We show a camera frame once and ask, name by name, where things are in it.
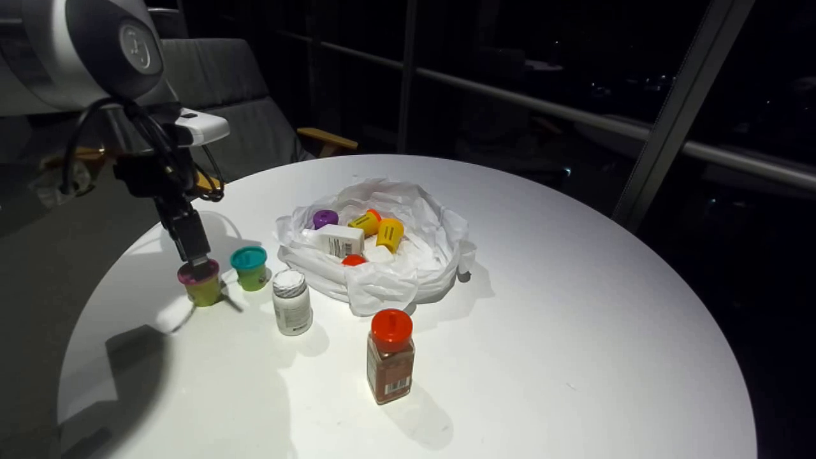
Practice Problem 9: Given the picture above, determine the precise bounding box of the teal lid dough tub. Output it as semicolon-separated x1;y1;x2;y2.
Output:
228;245;273;294

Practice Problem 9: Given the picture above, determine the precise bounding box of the slanted metal frame post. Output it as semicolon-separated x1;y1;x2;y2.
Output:
608;0;756;231

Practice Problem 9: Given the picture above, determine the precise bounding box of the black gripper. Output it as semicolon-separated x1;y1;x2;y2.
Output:
111;145;216;269

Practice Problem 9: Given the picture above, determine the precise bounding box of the orange lid yellow tub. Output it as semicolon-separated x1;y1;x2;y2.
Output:
355;208;384;240

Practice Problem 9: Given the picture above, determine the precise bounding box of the red lid spice jar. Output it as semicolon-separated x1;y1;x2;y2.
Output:
365;306;417;408

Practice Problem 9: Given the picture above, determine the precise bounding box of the long horizontal metal railing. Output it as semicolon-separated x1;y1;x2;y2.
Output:
277;32;816;194

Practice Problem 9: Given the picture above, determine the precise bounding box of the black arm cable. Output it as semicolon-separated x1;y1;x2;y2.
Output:
56;94;186;200

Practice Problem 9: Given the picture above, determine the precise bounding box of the yellow dough tub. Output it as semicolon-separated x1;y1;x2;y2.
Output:
375;217;408;255

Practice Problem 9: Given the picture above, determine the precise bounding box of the white plastic bag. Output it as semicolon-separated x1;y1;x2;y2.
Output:
274;176;478;320

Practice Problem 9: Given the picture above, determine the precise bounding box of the magenta lid dough tub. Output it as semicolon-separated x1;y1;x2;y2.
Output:
175;259;226;310

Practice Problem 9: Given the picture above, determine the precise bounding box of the purple lid dough tub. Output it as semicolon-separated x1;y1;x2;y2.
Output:
310;208;341;232

